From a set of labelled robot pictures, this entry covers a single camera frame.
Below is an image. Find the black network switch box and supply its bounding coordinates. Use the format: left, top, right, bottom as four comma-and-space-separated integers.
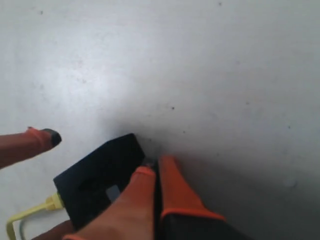
53, 133, 145, 230

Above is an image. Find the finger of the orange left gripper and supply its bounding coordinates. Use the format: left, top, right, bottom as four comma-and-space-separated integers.
0, 127, 62, 169
32, 220, 74, 240

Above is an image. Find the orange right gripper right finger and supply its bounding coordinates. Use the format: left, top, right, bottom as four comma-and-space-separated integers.
158, 155, 250, 240

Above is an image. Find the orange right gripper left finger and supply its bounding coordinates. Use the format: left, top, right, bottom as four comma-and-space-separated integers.
63, 166, 156, 240

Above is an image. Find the yellow ethernet cable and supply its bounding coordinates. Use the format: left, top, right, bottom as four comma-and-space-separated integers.
5, 194, 66, 240

